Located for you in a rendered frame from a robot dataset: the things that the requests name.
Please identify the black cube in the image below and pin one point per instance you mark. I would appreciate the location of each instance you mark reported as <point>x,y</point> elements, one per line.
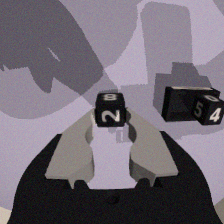
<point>208,109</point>
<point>110,109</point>

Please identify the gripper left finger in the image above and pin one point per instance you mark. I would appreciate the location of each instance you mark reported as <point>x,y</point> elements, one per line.
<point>66,158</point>

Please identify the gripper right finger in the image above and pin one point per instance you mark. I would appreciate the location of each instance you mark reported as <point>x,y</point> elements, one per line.
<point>156,156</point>

